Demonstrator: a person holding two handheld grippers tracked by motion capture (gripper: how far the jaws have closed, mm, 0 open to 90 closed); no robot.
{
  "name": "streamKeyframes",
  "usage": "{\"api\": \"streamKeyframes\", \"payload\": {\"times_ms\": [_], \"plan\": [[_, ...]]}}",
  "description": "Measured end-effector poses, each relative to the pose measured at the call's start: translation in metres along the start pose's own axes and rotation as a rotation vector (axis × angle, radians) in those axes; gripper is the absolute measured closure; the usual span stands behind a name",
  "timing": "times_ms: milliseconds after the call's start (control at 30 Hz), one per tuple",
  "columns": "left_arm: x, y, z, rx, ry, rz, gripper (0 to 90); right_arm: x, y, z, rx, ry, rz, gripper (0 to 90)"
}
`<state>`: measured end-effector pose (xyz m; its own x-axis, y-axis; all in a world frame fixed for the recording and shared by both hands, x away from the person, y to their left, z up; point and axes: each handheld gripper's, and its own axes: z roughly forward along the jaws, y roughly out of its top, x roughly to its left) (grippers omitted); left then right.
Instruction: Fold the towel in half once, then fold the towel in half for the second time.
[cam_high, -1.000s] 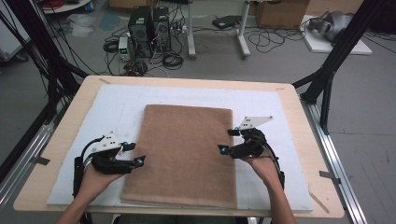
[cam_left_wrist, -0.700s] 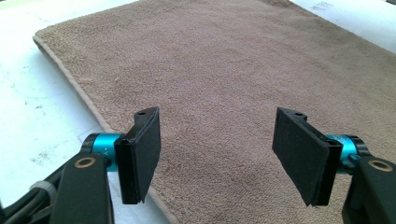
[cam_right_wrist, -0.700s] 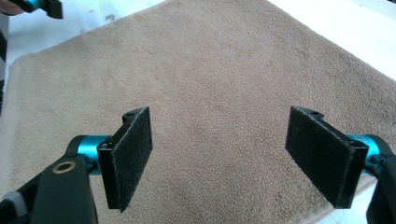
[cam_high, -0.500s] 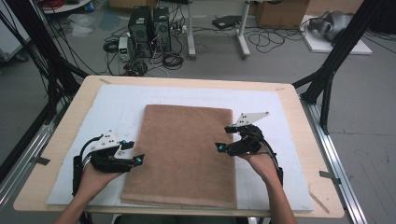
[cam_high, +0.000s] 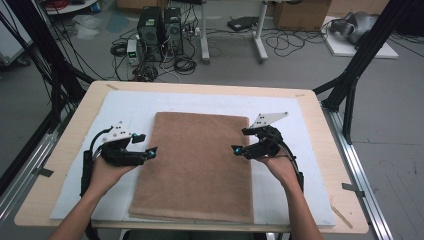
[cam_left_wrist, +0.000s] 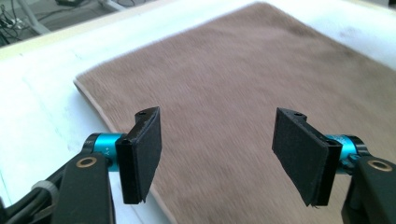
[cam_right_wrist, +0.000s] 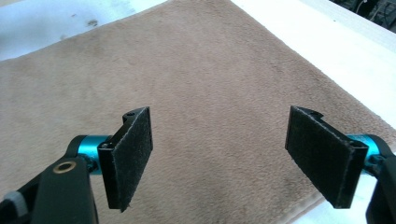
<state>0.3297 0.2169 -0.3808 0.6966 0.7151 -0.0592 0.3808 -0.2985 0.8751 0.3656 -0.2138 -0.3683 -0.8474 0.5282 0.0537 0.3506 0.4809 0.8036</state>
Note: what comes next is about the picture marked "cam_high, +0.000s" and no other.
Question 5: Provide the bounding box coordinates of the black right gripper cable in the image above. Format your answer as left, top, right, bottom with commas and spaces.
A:
275, 135, 305, 193

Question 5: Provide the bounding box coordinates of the flat black device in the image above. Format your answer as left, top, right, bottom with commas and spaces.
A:
227, 16, 260, 33

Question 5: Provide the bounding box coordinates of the small grey power supply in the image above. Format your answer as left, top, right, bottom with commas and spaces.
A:
126, 39, 142, 66

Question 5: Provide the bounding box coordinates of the aluminium rail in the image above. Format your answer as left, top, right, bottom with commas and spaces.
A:
0, 109, 78, 228
321, 102, 395, 240

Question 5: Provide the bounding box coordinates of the tan towel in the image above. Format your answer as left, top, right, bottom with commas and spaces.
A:
128, 111, 255, 225

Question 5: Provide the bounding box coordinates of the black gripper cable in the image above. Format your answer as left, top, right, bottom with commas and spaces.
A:
79, 125, 115, 240
275, 135, 305, 193

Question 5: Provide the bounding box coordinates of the black table clamp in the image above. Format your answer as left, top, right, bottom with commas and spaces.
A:
32, 166, 55, 178
341, 182, 366, 199

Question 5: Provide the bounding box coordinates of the white foam board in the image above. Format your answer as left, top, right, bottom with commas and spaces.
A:
49, 89, 337, 228

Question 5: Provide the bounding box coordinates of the white floor board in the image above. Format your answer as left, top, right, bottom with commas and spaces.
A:
321, 15, 400, 60

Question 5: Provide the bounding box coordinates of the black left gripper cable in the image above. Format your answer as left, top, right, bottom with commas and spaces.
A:
79, 125, 115, 240

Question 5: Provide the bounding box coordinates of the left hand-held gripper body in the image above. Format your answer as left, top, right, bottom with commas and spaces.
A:
99, 121, 148, 168

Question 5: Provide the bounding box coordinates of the thin wooden stick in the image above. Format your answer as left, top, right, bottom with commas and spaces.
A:
329, 204, 354, 230

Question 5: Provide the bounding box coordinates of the black metal frame post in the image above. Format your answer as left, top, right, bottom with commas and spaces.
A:
5, 0, 96, 135
312, 0, 424, 145

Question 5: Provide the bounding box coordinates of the person's left hand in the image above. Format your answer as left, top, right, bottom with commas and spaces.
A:
87, 154, 138, 198

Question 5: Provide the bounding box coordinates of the white table stand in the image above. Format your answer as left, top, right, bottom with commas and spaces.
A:
199, 0, 270, 65

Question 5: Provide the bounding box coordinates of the person's right hand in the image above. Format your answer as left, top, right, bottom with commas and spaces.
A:
257, 147, 301, 191

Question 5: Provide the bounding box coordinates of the grey helmet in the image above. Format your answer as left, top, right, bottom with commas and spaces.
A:
329, 11, 380, 45

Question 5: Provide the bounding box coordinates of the round white table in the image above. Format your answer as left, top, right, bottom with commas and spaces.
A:
43, 0, 100, 16

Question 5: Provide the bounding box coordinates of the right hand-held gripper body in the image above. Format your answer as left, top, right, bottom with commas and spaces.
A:
244, 111, 290, 161

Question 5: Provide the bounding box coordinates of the coiled black cable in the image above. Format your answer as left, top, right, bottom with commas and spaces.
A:
173, 55, 198, 76

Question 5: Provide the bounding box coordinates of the wooden table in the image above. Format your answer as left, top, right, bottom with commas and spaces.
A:
13, 80, 369, 235

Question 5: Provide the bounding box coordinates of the cardboard box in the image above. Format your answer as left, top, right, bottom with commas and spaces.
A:
273, 0, 333, 32

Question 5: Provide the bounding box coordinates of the clear plastic bag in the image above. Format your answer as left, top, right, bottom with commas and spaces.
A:
72, 14, 103, 40

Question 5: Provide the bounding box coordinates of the black computer tower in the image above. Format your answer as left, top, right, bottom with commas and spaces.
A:
163, 7, 185, 56
137, 6, 165, 63

